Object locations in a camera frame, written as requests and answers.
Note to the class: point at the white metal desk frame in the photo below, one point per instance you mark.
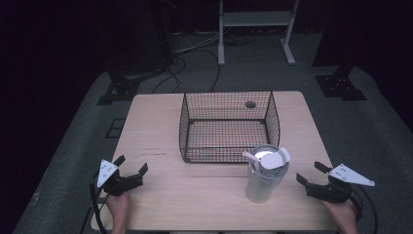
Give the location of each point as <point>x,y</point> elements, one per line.
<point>256,18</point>

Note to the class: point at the black stand base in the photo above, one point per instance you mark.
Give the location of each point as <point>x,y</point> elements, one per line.
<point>339,87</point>
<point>121,89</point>

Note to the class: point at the black floor tape rectangle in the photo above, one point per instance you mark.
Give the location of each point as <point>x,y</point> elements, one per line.
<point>114,128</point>

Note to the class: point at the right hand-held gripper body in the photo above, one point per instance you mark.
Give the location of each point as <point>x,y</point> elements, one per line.
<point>331,192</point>

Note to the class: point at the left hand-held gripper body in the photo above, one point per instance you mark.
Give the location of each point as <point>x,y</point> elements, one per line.
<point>108,182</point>

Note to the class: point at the steel tumbler with straw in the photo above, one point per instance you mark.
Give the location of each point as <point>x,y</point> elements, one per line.
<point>261,185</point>

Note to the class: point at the person's right hand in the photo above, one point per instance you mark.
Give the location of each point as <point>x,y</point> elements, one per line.
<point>345,216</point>

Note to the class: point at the person's left hand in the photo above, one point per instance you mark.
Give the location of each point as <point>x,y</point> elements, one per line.
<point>119,211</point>

